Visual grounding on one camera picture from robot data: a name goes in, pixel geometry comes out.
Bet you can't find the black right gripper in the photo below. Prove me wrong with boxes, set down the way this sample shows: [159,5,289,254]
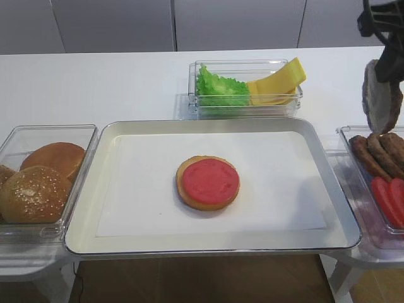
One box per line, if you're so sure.
[357,1,403,83]

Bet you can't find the brown meat patty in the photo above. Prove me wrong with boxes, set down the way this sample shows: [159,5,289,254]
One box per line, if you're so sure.
[348,135,392,182]
[362,59,403,134]
[379,133,403,170]
[367,133,403,179]

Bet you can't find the clear bin with lettuce cheese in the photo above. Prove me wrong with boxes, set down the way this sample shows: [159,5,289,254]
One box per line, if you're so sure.
[188,59,302,119]

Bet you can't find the green lettuce leaf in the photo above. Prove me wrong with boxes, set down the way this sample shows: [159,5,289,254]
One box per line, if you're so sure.
[196,64,249,107]

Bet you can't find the clear bin with patties tomatoes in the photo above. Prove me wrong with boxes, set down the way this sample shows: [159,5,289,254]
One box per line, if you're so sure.
[336,126,403,249]

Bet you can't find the yellow cheese slices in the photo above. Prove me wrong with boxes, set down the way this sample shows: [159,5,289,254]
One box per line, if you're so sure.
[247,57,306,106]

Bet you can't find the middle red tomato slice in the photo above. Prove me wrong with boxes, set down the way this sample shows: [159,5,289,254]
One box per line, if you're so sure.
[389,179,403,229]

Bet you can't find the red tomato slice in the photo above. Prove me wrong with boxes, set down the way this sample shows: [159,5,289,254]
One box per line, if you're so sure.
[389,179,403,229]
[371,177,403,229]

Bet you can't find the left red tomato slice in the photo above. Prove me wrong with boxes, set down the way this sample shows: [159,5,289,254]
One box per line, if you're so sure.
[371,177,403,229]

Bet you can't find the white paper tray liner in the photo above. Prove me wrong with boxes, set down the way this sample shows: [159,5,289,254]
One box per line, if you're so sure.
[97,131,328,236]

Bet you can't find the white metal serving tray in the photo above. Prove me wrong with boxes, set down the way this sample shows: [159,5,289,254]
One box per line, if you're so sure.
[64,118,361,256]

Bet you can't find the tomato slice on bun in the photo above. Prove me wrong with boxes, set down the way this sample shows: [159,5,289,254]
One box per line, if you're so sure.
[181,158,240,206]

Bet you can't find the bottom bun half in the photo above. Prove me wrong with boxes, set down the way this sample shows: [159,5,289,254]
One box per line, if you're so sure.
[175,155,236,211]

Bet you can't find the plain brown bun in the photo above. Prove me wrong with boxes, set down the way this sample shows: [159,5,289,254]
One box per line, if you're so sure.
[20,142,85,183]

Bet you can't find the clear bin with buns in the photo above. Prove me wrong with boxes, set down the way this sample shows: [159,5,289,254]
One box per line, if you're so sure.
[1,124,97,244]

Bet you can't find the sesame top bun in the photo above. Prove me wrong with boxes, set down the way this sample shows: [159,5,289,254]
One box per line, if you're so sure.
[1,166,72,223]

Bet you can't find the bun at left edge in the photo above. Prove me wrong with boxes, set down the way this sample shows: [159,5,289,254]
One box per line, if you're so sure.
[0,165,16,188]

